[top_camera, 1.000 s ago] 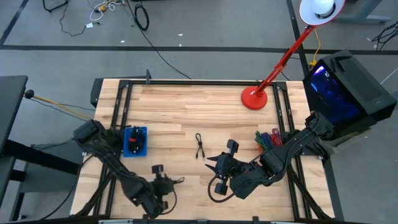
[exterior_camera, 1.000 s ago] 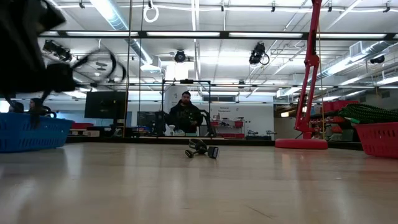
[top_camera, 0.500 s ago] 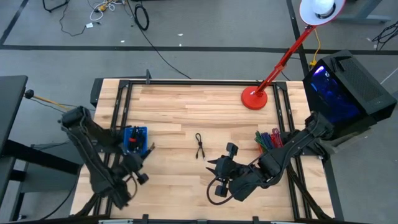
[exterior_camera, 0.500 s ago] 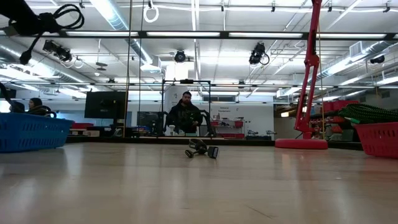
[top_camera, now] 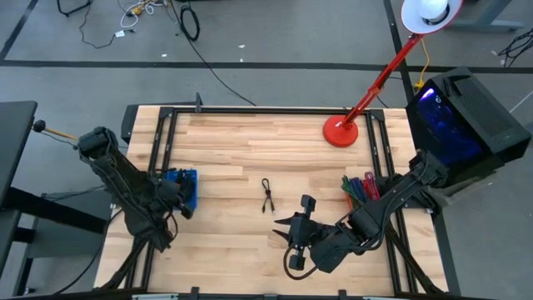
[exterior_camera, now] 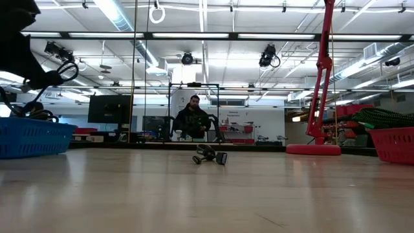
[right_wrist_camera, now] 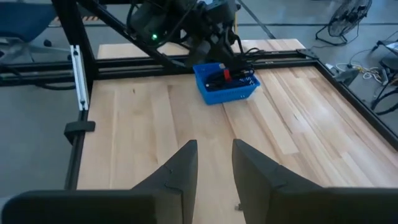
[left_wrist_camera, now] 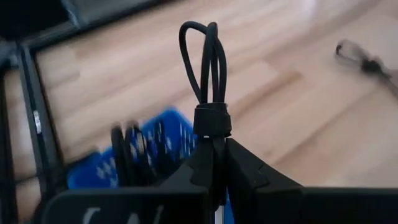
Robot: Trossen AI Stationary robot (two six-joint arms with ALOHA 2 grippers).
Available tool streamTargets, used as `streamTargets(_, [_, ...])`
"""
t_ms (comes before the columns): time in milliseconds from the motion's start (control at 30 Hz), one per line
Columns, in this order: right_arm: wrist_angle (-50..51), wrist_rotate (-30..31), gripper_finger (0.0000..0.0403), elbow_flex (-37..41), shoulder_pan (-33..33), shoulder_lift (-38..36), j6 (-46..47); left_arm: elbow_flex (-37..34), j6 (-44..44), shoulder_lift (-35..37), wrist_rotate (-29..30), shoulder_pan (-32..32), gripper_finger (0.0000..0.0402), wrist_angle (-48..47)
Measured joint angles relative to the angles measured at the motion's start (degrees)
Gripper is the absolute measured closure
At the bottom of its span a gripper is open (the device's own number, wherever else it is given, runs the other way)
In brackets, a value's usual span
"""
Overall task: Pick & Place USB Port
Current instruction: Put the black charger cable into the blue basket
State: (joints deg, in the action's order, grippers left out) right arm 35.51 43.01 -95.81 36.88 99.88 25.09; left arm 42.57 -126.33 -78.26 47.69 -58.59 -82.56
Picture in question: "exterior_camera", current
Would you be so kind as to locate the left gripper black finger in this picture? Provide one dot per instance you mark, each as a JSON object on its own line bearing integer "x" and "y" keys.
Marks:
{"x": 42, "y": 80}

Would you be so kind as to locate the black background robot arm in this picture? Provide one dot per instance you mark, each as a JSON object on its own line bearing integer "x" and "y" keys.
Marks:
{"x": 168, "y": 126}
{"x": 217, "y": 121}

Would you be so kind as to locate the black ceiling spotlight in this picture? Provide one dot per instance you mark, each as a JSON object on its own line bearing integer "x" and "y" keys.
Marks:
{"x": 266, "y": 56}
{"x": 59, "y": 53}
{"x": 392, "y": 61}
{"x": 187, "y": 59}

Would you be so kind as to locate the blue plastic basket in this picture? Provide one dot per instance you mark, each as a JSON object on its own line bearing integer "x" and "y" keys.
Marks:
{"x": 35, "y": 139}

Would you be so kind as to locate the red flat box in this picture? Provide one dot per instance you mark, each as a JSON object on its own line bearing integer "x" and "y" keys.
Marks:
{"x": 85, "y": 130}

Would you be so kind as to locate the black monitor screen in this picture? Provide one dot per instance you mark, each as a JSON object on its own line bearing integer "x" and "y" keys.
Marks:
{"x": 106, "y": 108}

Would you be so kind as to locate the wooden crate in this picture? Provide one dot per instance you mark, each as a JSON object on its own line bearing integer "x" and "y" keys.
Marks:
{"x": 95, "y": 138}

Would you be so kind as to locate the person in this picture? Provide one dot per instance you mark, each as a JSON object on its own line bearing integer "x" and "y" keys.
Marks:
{"x": 192, "y": 121}

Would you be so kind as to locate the white cart with red bins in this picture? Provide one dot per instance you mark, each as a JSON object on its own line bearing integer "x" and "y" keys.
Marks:
{"x": 248, "y": 128}

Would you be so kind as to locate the red storage bin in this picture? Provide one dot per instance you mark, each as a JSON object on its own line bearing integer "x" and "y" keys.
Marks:
{"x": 355, "y": 110}

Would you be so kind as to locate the red plastic basket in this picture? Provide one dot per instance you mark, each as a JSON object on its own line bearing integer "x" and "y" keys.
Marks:
{"x": 394, "y": 145}

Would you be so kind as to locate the black aluminium rig frame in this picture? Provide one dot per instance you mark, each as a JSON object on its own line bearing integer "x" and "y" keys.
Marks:
{"x": 233, "y": 36}

